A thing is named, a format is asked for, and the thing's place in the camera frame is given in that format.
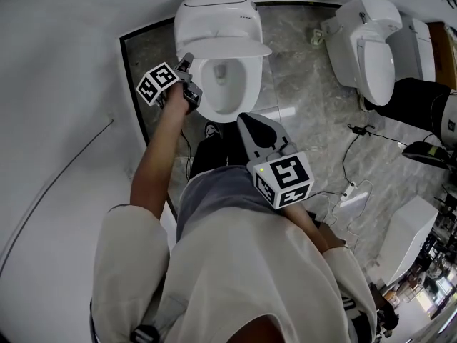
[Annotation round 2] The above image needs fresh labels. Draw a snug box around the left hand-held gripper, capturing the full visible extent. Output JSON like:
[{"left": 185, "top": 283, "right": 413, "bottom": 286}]
[{"left": 136, "top": 51, "right": 204, "bottom": 114}]

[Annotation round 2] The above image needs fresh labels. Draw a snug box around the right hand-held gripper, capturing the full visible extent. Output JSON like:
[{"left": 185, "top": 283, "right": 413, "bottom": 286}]
[{"left": 236, "top": 114, "right": 315, "bottom": 210}]

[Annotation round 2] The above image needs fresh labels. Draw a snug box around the person's left forearm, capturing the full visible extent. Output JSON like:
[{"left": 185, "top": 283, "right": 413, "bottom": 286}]
[{"left": 129, "top": 105, "right": 186, "bottom": 218}]

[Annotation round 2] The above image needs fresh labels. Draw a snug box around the person's right forearm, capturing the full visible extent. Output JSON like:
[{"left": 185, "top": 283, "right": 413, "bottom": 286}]
[{"left": 281, "top": 198, "right": 346, "bottom": 254}]

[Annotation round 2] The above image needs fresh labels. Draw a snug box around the white smart toilet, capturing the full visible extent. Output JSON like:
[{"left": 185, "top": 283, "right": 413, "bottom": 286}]
[{"left": 174, "top": 0, "right": 264, "bottom": 125}]

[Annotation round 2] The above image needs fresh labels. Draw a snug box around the white toilet with tank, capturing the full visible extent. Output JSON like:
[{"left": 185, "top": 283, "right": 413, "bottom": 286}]
[{"left": 320, "top": 0, "right": 404, "bottom": 107}]

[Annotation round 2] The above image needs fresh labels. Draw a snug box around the person's left hand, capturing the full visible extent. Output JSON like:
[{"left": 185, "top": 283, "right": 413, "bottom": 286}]
[{"left": 164, "top": 84, "right": 190, "bottom": 116}]

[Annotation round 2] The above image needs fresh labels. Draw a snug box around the person's right leg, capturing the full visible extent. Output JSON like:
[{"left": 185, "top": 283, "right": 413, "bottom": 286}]
[{"left": 221, "top": 119, "right": 251, "bottom": 169}]

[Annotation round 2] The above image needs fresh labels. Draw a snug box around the person's leg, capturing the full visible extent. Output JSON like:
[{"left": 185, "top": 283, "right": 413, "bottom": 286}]
[
  {"left": 188, "top": 136, "right": 229, "bottom": 180},
  {"left": 221, "top": 119, "right": 251, "bottom": 169},
  {"left": 363, "top": 76, "right": 453, "bottom": 141}
]

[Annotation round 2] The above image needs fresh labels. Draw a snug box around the person's left shoe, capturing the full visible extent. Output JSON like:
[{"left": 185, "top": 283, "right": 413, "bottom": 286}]
[{"left": 204, "top": 121, "right": 225, "bottom": 141}]

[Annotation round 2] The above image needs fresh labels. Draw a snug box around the person's shoe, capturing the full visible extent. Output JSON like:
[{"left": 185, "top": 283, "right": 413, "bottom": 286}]
[
  {"left": 204, "top": 121, "right": 225, "bottom": 141},
  {"left": 401, "top": 141, "right": 451, "bottom": 172}
]

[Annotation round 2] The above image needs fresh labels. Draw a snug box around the person's left leg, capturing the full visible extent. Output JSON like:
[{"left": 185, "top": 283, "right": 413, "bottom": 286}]
[{"left": 188, "top": 136, "right": 229, "bottom": 180}]

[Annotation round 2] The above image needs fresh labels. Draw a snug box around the person's gray undershirt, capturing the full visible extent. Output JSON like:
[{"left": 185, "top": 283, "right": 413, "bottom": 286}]
[{"left": 176, "top": 165, "right": 276, "bottom": 244}]

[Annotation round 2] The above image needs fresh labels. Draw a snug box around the white power strip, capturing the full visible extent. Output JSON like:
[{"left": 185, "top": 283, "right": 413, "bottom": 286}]
[{"left": 341, "top": 182, "right": 358, "bottom": 202}]

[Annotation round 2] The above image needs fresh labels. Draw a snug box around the person's white shirt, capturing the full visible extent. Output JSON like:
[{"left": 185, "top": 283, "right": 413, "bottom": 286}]
[{"left": 91, "top": 202, "right": 379, "bottom": 343}]

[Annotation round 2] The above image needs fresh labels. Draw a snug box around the white rectangular box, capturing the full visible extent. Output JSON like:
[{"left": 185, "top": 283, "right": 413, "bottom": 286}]
[{"left": 377, "top": 194, "right": 440, "bottom": 287}]

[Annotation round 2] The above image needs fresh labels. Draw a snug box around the brown wooden cabinet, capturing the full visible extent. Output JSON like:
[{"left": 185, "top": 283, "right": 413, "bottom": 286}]
[{"left": 427, "top": 21, "right": 457, "bottom": 82}]

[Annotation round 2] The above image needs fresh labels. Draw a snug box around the black power cable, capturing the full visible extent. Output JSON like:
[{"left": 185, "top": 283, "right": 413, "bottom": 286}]
[{"left": 342, "top": 123, "right": 411, "bottom": 187}]

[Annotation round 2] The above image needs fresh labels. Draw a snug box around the thin gray wall wire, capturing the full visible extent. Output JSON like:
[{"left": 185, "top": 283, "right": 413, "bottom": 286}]
[{"left": 0, "top": 119, "right": 115, "bottom": 275}]

